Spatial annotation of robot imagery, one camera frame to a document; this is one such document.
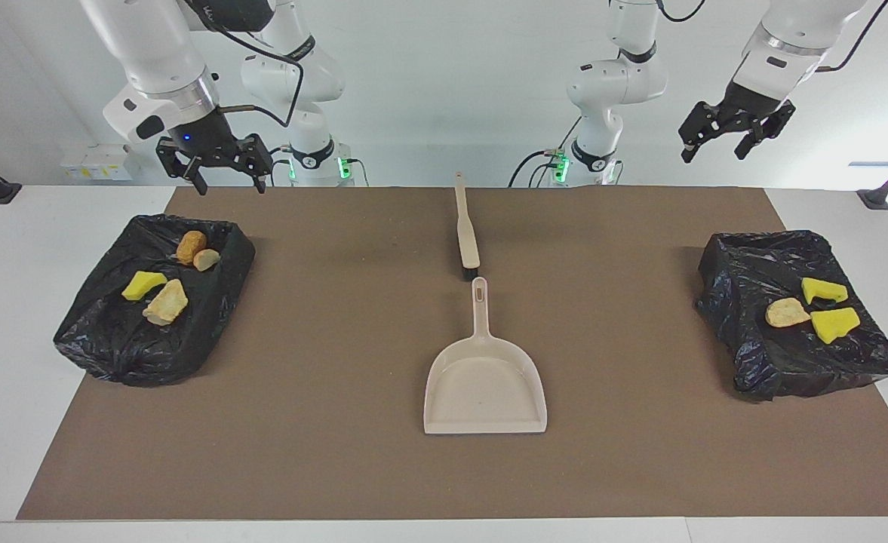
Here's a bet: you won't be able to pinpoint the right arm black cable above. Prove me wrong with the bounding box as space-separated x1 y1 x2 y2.
187 0 306 127

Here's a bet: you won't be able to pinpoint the brown table mat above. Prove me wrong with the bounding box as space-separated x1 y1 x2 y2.
16 186 888 521

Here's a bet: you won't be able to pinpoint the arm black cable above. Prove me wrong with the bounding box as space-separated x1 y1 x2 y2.
187 0 306 127
653 0 888 73

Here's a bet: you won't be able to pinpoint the black bag-lined trash bin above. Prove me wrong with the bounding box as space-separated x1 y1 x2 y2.
696 230 888 402
53 213 257 388

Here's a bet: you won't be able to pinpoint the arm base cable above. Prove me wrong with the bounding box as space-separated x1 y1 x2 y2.
509 113 584 188
266 146 294 187

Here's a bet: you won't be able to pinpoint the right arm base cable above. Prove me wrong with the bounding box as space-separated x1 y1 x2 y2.
266 146 294 187

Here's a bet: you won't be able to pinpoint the beige hand brush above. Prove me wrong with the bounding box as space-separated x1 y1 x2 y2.
454 172 481 281

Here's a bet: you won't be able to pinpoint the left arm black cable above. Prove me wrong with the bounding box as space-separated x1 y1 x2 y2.
653 0 888 73

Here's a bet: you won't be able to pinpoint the left arm base cable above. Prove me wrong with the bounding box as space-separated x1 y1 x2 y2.
509 113 584 188

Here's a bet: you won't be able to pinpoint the pale lumpy bread piece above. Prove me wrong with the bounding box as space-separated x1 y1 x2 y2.
765 298 812 328

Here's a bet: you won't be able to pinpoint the brown bread roll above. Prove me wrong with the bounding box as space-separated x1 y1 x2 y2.
176 230 208 266

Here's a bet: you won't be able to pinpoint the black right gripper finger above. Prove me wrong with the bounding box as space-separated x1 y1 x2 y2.
155 138 207 195
234 134 274 194

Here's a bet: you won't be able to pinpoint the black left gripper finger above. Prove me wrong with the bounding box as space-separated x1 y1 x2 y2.
678 100 719 163
736 100 796 160

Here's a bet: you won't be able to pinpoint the white wall socket boxes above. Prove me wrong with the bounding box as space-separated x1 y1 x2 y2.
60 143 135 182

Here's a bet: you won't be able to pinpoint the yellow sponge piece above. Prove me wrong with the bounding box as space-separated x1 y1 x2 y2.
811 307 862 345
121 271 169 302
802 278 850 306

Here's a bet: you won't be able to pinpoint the beige plastic dustpan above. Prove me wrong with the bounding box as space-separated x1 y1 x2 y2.
423 277 548 435

